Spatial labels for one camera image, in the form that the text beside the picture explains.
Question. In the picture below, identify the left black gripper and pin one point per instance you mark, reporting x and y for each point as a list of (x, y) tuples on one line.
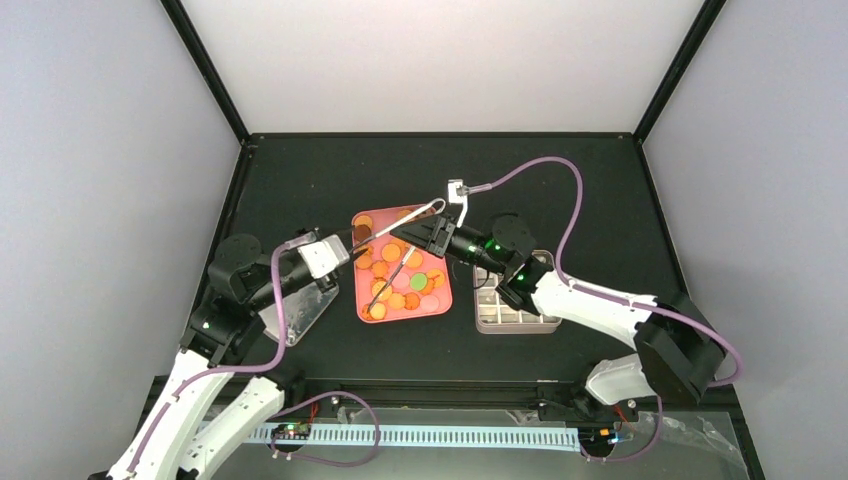
[(325, 234)]

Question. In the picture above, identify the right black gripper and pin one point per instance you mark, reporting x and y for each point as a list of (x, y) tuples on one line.
[(434, 235)]

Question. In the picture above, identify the metal serving tongs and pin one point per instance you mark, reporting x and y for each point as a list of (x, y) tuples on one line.
[(382, 221)]

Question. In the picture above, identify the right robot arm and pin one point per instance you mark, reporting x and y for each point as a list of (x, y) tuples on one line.
[(673, 356)]

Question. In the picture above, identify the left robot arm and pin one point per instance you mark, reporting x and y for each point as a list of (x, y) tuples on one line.
[(224, 381)]

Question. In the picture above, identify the dark chocolate round cookie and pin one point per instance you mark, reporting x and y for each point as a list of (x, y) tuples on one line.
[(361, 232)]

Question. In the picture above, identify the large round sandwich cookie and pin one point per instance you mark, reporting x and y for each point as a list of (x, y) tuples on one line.
[(391, 252)]

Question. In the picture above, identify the green round cookie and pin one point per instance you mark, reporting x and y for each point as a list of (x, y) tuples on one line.
[(418, 281)]

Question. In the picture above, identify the pink cookie tray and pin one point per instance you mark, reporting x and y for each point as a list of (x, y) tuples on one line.
[(382, 291)]

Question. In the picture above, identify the pink round cookie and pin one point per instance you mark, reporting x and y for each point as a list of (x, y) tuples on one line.
[(430, 304)]

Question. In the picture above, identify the clear plastic tin lid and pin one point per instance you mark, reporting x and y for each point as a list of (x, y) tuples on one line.
[(302, 309)]

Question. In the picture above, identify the white divided cookie tin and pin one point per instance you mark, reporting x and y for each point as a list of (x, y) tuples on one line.
[(493, 316)]

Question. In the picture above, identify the left base circuit board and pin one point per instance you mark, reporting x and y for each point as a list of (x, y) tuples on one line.
[(291, 432)]

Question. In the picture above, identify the base circuit board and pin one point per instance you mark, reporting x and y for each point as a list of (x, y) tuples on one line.
[(291, 432), (603, 436)]

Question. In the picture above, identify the right base circuit board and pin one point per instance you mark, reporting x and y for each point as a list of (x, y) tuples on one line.
[(603, 436)]

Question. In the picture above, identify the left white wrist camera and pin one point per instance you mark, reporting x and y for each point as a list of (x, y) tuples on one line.
[(324, 256)]

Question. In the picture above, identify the white slotted cable duct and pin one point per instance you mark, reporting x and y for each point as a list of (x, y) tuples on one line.
[(476, 437)]

